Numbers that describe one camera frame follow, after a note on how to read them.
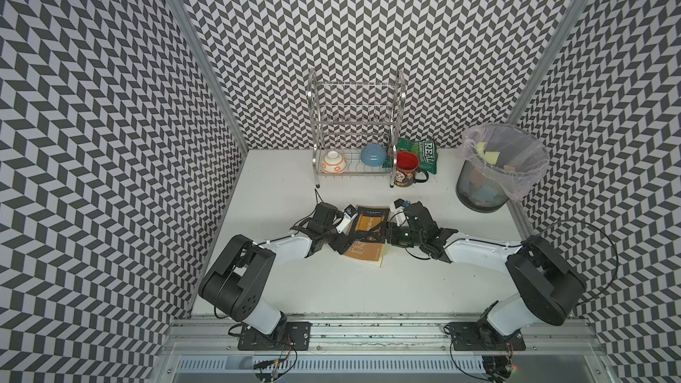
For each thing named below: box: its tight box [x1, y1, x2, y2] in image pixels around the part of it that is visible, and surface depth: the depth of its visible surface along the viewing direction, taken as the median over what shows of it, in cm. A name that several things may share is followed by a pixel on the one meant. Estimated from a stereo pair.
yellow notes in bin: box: [476, 141, 501, 165], surface depth 98 cm
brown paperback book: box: [344, 205, 391, 268], surface depth 91 cm
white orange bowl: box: [320, 150, 347, 174], surface depth 106 cm
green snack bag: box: [396, 137, 439, 175], surface depth 118 cm
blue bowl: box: [360, 143, 388, 167], surface depth 111 cm
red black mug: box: [393, 150, 430, 188], surface depth 104 cm
